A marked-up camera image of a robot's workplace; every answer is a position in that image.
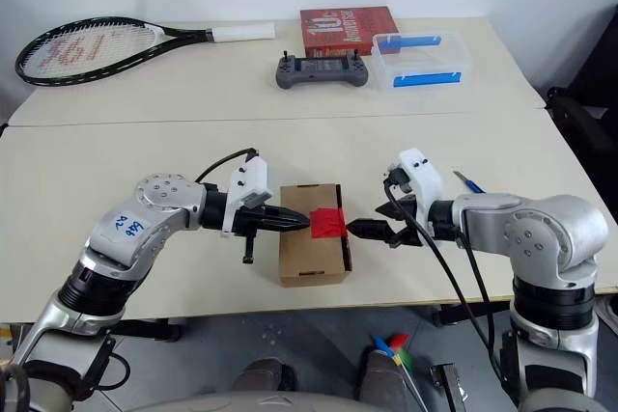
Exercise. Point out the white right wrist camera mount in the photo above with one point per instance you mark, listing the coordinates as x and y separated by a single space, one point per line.
425 175

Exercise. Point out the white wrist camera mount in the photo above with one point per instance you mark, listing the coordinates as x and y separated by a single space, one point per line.
425 175
248 175

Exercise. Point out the dark rounded shape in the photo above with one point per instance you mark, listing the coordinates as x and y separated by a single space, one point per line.
384 383
263 380

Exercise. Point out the black tennis racket white grip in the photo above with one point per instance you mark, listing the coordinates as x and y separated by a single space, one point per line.
241 32

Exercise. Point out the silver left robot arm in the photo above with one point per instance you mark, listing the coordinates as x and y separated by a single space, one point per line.
159 190

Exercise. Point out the brown cardboard box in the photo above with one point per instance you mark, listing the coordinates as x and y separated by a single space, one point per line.
309 257

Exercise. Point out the red anniversary book box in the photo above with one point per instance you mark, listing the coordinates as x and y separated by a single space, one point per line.
338 26

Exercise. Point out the grey handheld remote controller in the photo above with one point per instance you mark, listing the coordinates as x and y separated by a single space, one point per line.
287 75

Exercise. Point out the clear plastic container blue strips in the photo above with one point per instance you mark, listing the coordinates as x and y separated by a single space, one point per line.
425 79

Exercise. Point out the grey metal bracket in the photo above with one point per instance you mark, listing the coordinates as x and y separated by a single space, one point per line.
449 388

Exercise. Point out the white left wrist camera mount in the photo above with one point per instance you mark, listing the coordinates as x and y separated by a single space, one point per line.
248 175

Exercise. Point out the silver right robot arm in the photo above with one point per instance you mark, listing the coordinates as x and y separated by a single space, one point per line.
555 224

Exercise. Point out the multicolour toy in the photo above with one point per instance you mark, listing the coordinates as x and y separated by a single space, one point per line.
393 347

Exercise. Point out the grey curved robot torso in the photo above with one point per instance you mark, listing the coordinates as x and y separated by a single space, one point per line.
270 403

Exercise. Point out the red tape patch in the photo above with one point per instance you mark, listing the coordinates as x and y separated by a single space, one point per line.
326 225

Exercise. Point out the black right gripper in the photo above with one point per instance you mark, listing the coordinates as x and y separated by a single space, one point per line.
403 239

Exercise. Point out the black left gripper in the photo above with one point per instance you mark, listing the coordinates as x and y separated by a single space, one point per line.
251 221

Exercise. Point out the black office chair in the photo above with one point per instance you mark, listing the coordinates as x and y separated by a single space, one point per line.
574 118

